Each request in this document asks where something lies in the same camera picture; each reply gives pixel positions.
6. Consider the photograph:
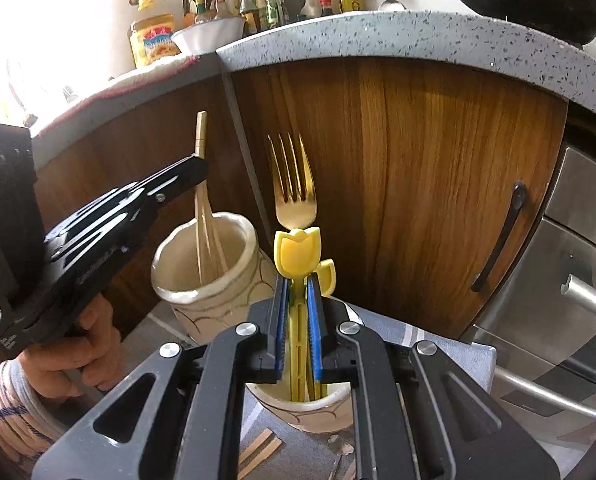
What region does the white bowl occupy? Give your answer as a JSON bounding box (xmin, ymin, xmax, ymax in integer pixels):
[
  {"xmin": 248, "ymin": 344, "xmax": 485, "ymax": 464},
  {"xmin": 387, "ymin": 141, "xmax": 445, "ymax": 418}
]
[{"xmin": 170, "ymin": 15, "xmax": 247, "ymax": 57}]

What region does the yellow tulip-topped plastic utensil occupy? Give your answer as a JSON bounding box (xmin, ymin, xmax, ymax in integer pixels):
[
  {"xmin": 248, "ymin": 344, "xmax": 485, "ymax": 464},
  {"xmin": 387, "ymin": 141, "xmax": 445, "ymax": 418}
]
[
  {"xmin": 317, "ymin": 258, "xmax": 337, "ymax": 297},
  {"xmin": 273, "ymin": 227, "xmax": 324, "ymax": 402}
]

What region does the black cabinet door handle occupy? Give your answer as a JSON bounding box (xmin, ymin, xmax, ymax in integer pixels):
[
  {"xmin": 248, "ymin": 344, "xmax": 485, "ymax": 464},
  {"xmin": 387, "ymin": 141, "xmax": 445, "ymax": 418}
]
[{"xmin": 470, "ymin": 182, "xmax": 527, "ymax": 294}]

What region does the person's left forearm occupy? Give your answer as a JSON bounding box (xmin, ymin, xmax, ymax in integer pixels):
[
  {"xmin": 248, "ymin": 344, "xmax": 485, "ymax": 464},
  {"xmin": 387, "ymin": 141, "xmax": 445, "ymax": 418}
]
[{"xmin": 0, "ymin": 357, "xmax": 72, "ymax": 462}]

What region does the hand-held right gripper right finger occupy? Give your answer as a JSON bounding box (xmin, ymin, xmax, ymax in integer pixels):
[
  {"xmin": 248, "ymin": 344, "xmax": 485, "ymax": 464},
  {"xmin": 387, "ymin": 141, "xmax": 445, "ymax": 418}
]
[{"xmin": 305, "ymin": 275, "xmax": 562, "ymax": 480}]

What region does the short cream floral ceramic jar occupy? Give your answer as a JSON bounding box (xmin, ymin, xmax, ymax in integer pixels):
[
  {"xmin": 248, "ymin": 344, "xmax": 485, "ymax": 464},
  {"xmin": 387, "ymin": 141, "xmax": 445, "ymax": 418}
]
[{"xmin": 244, "ymin": 379, "xmax": 359, "ymax": 434}]

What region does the white cloth with red trim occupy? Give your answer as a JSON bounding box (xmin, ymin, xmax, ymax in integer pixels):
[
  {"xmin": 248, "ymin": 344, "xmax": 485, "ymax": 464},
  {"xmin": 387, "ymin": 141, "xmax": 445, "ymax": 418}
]
[{"xmin": 100, "ymin": 52, "xmax": 200, "ymax": 102}]

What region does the blue-grey checked tablecloth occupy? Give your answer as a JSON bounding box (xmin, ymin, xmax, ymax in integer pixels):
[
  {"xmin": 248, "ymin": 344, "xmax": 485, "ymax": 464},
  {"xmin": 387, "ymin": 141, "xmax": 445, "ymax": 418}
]
[{"xmin": 143, "ymin": 300, "xmax": 497, "ymax": 480}]

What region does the small flower-topped utensil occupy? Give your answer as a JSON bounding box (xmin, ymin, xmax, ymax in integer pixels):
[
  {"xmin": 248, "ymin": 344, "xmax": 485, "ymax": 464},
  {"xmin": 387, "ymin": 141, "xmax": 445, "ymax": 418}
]
[{"xmin": 327, "ymin": 434, "xmax": 360, "ymax": 480}]

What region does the row of sauce bottles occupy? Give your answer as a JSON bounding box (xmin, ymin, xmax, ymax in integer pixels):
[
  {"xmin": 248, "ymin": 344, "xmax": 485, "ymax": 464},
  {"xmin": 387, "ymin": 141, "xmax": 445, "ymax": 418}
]
[{"xmin": 193, "ymin": 0, "xmax": 290, "ymax": 35}]

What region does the yellow labelled jar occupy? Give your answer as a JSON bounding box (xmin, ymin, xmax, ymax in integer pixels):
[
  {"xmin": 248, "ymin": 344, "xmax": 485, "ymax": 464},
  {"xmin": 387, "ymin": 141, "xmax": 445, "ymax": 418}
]
[{"xmin": 129, "ymin": 13, "xmax": 182, "ymax": 69}]

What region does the gold metal fork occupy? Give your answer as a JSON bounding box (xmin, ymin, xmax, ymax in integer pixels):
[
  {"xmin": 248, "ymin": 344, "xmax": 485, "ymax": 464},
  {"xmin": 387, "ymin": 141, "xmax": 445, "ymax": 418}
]
[{"xmin": 266, "ymin": 132, "xmax": 319, "ymax": 234}]

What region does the steel oven drawer handle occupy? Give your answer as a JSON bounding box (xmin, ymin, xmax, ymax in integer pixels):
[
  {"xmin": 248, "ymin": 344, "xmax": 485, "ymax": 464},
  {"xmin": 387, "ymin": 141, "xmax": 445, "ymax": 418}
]
[{"xmin": 492, "ymin": 364, "xmax": 596, "ymax": 424}]

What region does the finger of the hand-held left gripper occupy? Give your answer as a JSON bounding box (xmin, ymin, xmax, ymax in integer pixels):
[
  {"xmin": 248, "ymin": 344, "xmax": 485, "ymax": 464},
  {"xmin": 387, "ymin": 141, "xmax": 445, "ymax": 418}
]
[{"xmin": 127, "ymin": 155, "xmax": 212, "ymax": 212}]

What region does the tall cream floral ceramic jar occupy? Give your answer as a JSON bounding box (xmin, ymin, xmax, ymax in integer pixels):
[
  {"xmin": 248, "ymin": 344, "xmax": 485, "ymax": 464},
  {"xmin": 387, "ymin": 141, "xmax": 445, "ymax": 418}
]
[{"xmin": 150, "ymin": 211, "xmax": 279, "ymax": 349}]

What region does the person's left hand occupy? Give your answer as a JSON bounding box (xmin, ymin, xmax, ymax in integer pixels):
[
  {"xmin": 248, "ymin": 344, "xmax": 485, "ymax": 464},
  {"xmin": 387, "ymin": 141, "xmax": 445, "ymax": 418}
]
[{"xmin": 22, "ymin": 299, "xmax": 127, "ymax": 394}]

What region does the wooden cabinet door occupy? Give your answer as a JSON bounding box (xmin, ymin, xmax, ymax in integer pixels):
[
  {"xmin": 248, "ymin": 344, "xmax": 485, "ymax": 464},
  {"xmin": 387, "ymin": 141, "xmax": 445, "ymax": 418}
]
[
  {"xmin": 30, "ymin": 72, "xmax": 252, "ymax": 322},
  {"xmin": 227, "ymin": 56, "xmax": 570, "ymax": 342}
]

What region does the grey speckled countertop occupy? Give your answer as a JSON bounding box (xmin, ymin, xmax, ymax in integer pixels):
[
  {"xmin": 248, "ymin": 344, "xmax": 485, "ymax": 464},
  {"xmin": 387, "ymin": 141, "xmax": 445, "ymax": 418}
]
[{"xmin": 27, "ymin": 9, "xmax": 596, "ymax": 132}]

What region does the long steel oven handle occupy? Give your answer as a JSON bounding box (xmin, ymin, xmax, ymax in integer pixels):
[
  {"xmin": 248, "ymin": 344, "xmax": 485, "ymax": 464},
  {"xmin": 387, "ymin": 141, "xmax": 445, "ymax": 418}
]
[{"xmin": 560, "ymin": 274, "xmax": 596, "ymax": 332}]

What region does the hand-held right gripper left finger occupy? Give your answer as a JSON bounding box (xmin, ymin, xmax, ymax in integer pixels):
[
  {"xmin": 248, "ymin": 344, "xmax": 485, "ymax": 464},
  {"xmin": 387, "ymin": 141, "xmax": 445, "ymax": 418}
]
[{"xmin": 30, "ymin": 275, "xmax": 291, "ymax": 480}]

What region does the stainless steel oven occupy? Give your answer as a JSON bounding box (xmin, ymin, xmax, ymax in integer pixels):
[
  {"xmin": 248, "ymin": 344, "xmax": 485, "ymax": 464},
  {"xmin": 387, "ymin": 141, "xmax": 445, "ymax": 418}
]
[{"xmin": 472, "ymin": 144, "xmax": 596, "ymax": 462}]

